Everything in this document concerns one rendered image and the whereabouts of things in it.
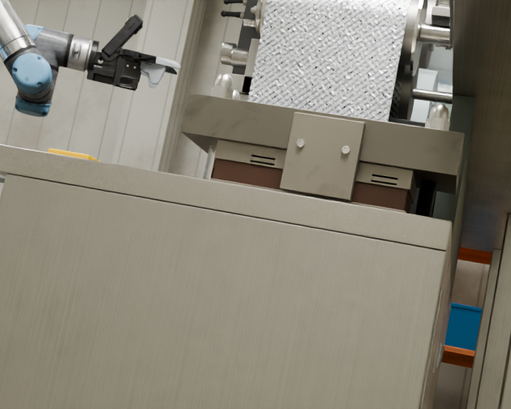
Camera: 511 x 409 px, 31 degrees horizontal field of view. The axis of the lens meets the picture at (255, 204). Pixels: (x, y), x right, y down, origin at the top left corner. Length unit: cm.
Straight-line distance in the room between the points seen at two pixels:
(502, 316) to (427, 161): 140
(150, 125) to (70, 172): 427
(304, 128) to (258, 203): 13
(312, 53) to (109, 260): 51
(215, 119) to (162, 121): 423
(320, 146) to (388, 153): 9
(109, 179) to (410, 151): 42
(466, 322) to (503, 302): 171
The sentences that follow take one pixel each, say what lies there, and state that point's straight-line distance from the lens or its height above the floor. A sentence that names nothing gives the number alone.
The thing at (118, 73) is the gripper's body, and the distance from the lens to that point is 209.
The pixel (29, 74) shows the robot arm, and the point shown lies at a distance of 193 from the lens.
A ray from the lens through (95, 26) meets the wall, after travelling 619.
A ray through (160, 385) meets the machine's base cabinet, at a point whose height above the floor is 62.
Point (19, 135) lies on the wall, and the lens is 622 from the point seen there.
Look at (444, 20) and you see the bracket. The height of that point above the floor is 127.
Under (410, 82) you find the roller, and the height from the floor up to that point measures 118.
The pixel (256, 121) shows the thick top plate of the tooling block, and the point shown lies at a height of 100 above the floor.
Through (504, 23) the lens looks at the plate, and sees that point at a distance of 121.
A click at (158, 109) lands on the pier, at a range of 561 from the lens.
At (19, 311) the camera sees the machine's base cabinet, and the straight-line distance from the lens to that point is 135.
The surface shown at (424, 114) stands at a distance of 259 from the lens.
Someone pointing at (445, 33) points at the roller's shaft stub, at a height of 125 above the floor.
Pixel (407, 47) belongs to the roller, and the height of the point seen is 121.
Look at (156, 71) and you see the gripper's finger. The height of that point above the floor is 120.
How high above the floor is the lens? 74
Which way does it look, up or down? 6 degrees up
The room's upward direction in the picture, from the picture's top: 11 degrees clockwise
